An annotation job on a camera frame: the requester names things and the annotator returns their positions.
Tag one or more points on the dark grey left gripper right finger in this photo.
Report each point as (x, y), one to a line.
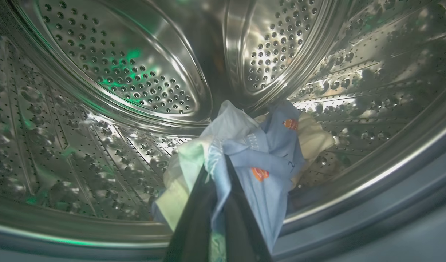
(244, 233)

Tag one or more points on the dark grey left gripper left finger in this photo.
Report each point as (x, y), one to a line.
(193, 225)

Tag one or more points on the blue orange print garment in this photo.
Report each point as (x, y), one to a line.
(266, 153)

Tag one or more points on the cream garment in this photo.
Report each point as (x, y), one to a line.
(314, 138)

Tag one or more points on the steel washing machine drum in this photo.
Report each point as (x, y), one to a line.
(117, 72)

